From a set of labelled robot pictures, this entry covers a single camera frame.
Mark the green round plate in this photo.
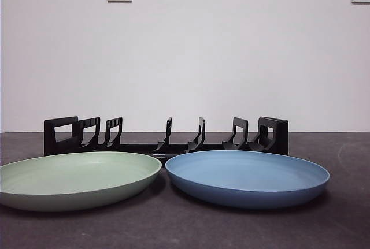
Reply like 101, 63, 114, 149
0, 151, 162, 213

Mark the black plastic plate rack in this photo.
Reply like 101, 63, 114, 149
43, 116, 290, 158

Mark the blue round plate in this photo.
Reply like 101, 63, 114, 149
165, 150, 331, 210

